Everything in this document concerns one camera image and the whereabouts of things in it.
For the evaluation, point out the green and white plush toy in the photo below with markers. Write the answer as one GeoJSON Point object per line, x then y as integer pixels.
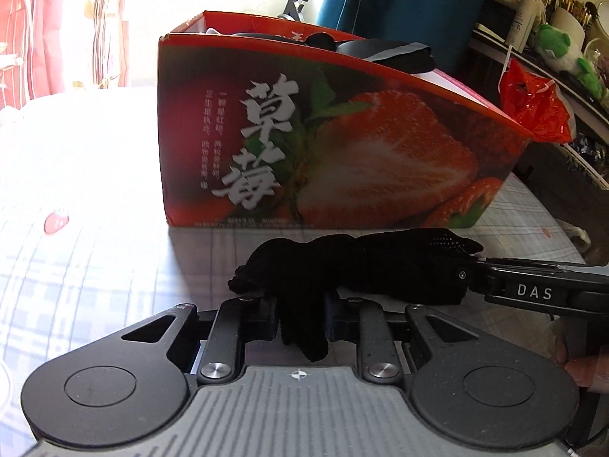
{"type": "Point", "coordinates": [556, 45]}

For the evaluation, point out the white plastic bag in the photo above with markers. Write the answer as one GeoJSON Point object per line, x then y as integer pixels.
{"type": "Point", "coordinates": [571, 119]}

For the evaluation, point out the person's right hand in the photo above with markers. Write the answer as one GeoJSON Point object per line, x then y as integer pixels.
{"type": "Point", "coordinates": [585, 371]}

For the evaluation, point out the blue curtain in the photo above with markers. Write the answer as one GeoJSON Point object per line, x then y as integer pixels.
{"type": "Point", "coordinates": [404, 0]}

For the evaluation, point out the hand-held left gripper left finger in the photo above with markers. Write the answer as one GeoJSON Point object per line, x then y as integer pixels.
{"type": "Point", "coordinates": [228, 338]}

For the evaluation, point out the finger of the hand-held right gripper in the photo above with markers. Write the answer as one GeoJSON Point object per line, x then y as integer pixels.
{"type": "Point", "coordinates": [464, 281]}
{"type": "Point", "coordinates": [523, 262]}

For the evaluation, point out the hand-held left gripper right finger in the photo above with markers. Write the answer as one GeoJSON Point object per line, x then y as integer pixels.
{"type": "Point", "coordinates": [376, 338]}

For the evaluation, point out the blue patterned cloth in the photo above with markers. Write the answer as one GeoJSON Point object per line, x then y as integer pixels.
{"type": "Point", "coordinates": [592, 147]}

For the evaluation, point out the checked tablecloth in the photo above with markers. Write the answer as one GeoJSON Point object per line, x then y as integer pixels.
{"type": "Point", "coordinates": [95, 247]}

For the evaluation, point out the white brush holder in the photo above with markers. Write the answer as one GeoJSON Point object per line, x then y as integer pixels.
{"type": "Point", "coordinates": [568, 26]}

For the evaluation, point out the small black cloth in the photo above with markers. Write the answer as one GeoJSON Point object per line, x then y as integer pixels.
{"type": "Point", "coordinates": [321, 40]}

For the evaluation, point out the red plastic bag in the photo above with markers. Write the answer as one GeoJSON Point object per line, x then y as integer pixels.
{"type": "Point", "coordinates": [533, 104]}

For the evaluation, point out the white spray bottle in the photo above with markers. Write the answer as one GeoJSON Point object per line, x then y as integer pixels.
{"type": "Point", "coordinates": [523, 21]}

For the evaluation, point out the black glove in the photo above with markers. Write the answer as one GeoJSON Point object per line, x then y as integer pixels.
{"type": "Point", "coordinates": [333, 266]}

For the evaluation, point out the red strawberry print cardboard box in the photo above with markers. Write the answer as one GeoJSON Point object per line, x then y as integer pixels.
{"type": "Point", "coordinates": [357, 152]}

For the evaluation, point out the black cloth with grey stripe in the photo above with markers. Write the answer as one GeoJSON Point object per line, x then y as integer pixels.
{"type": "Point", "coordinates": [404, 59]}

